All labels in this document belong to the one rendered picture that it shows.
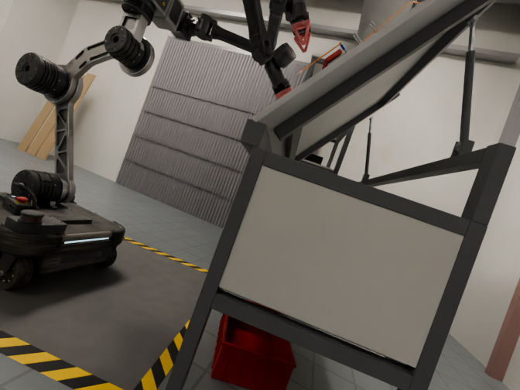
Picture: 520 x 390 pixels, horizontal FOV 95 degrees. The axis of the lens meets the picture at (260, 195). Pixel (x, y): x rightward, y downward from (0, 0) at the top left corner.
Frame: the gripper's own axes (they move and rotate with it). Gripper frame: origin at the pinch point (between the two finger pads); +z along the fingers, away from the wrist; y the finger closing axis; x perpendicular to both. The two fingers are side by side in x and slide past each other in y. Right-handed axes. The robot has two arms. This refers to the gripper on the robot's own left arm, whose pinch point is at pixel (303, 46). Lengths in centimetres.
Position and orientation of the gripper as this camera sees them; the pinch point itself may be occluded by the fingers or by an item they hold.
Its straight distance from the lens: 110.3
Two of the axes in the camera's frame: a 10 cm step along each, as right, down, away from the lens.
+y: 2.4, -0.7, 9.7
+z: 1.5, 9.9, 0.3
